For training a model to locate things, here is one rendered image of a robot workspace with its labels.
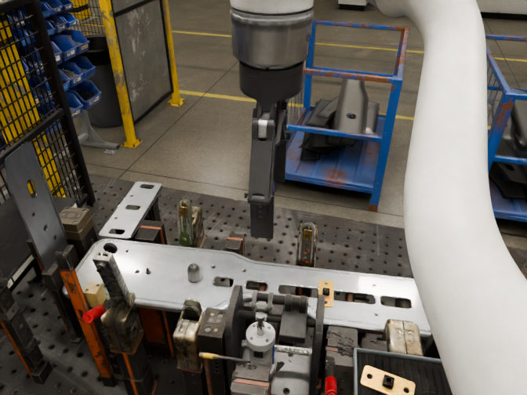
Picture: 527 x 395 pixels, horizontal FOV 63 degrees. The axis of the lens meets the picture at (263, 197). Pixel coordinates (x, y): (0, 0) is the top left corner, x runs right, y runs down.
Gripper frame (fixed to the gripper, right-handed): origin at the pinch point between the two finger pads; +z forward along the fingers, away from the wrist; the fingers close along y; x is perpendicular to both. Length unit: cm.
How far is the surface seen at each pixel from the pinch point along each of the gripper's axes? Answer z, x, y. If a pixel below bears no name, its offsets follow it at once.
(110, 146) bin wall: 143, 170, 248
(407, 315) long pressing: 46, -31, 21
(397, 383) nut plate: 29.8, -22.7, -7.2
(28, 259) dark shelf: 44, 68, 23
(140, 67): 90, 154, 296
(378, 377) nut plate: 29.8, -19.6, -6.6
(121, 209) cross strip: 46, 54, 50
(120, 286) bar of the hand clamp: 33.9, 33.7, 9.2
